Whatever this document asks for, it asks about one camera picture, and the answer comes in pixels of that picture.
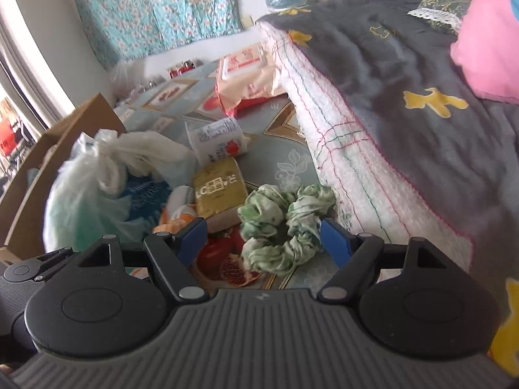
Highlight green white scrunchie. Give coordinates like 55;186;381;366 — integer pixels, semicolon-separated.
237;183;335;276

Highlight orange white striped cloth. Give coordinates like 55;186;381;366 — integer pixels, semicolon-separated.
153;185;197;234

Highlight red pomegranate pack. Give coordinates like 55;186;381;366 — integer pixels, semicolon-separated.
190;226;263;291

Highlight yellow snack packet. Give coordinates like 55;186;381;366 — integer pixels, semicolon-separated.
194;157;248;219

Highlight white plastic bag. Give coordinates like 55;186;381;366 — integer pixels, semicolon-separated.
42;129;196;252

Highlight brown cardboard box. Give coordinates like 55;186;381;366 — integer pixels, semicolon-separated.
1;94;126;260

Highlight red cans cluster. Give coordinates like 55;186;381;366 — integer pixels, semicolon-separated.
167;60;196;79

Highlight pink white wipes pack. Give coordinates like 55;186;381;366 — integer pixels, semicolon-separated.
215;42;286;117

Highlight grey blanket yellow flowers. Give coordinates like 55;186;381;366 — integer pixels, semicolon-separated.
257;0;518;301

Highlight pink pillow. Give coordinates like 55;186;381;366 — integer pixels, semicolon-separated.
450;0;519;104

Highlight teal floral hanging cloth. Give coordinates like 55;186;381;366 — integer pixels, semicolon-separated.
75;0;242;69

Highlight green patterned lace pillow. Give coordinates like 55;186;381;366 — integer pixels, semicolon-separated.
407;0;472;35

